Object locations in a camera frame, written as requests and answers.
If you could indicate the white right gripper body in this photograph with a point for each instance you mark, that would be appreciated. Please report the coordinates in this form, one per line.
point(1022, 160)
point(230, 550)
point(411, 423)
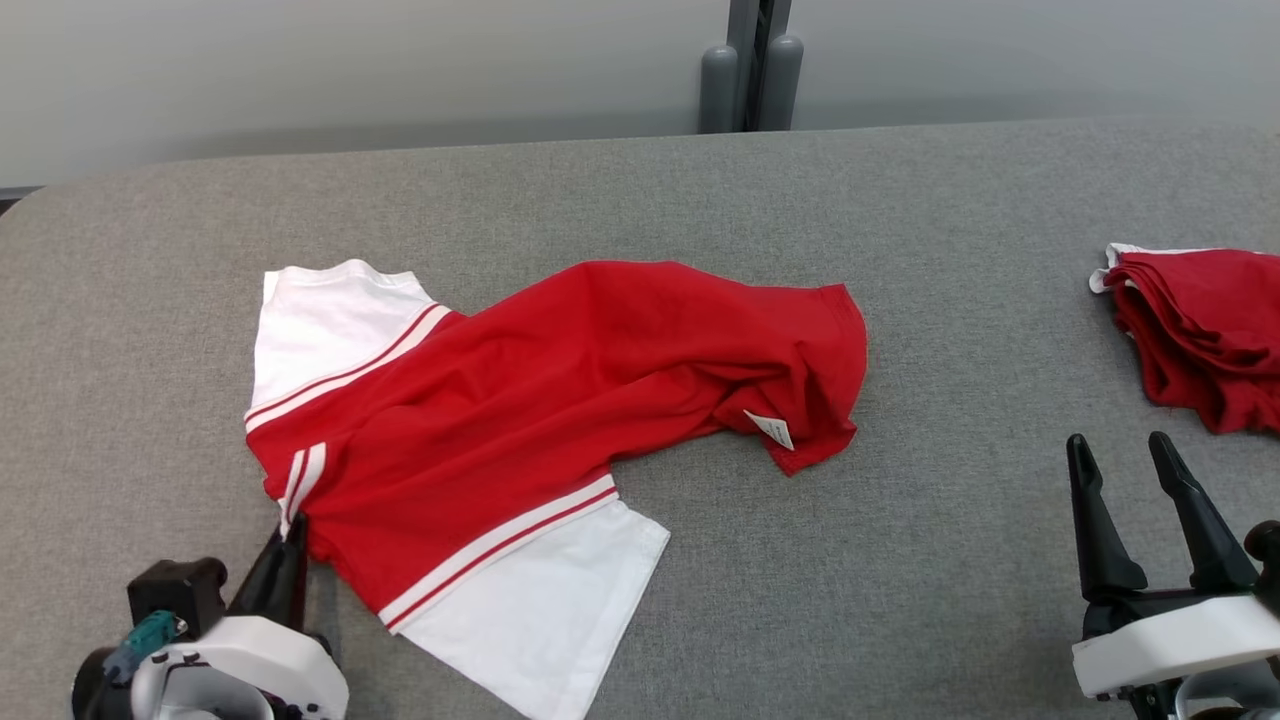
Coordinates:
point(1170, 640)

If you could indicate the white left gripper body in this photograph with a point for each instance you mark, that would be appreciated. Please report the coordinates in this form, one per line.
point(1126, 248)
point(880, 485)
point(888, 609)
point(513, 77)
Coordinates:
point(250, 665)

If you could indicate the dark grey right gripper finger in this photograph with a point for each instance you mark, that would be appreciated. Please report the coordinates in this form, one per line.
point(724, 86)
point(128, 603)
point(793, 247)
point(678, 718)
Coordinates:
point(1205, 535)
point(1098, 530)

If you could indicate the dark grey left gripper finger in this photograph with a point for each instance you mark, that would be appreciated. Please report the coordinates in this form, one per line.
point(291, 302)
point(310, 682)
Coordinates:
point(278, 580)

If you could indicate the red white sports shirt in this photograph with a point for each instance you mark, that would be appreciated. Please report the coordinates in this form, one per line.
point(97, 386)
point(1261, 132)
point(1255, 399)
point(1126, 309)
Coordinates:
point(1210, 320)
point(560, 380)

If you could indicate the grey metal partition post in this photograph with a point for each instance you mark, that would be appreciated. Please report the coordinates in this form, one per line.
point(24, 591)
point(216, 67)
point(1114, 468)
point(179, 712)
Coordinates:
point(742, 40)

